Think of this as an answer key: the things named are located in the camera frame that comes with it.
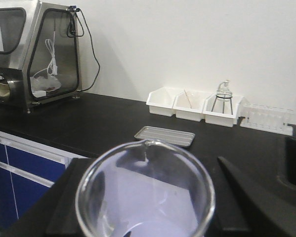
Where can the white plastic bin middle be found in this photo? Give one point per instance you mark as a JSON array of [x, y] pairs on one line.
[[181, 106]]

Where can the white plastic bin left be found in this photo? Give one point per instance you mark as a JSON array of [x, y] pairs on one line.
[[161, 101]]

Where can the white plastic bin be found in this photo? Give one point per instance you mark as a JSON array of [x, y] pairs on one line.
[[161, 101], [217, 117], [181, 106]]

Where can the white plastic bin right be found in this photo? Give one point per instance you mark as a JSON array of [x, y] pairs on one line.
[[217, 117]]

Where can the white test tube rack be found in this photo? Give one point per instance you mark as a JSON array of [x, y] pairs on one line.
[[266, 118]]

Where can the black sink basin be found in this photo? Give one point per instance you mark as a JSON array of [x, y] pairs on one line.
[[287, 162]]

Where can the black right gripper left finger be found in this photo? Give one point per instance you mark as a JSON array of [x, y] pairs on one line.
[[54, 215]]

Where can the glass flask on wire stand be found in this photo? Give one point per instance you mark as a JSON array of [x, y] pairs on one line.
[[223, 94]]

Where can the stainless steel glove box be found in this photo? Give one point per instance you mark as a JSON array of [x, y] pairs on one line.
[[39, 60]]

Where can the blue cabinet drawers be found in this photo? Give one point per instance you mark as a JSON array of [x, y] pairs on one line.
[[27, 171]]

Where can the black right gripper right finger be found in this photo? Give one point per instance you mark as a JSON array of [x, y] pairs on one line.
[[268, 214]]

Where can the clear glass beaker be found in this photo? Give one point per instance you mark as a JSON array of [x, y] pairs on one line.
[[147, 188]]

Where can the thin wooden stick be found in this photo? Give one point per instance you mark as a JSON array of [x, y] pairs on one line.
[[188, 97]]

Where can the silver metal tray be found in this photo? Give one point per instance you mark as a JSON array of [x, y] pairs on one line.
[[175, 137]]

